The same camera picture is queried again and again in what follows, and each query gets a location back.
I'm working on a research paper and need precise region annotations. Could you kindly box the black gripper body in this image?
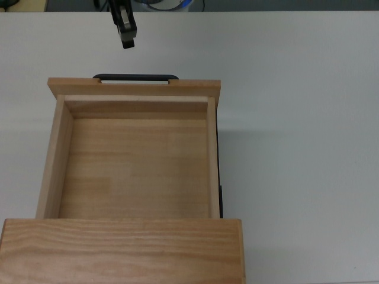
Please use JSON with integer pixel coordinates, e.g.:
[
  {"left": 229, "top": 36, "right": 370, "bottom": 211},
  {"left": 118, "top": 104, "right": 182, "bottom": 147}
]
[{"left": 108, "top": 0, "right": 133, "bottom": 25}]

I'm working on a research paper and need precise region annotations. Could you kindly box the wooden drawer with black handle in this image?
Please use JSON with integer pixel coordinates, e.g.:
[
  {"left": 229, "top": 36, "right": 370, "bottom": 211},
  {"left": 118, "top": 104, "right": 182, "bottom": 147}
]
[{"left": 35, "top": 73, "right": 225, "bottom": 221}]

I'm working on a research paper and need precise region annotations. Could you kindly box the wooden cabinet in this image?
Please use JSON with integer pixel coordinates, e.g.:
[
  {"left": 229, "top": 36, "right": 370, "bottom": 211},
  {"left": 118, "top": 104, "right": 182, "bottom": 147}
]
[{"left": 0, "top": 218, "right": 247, "bottom": 284}]

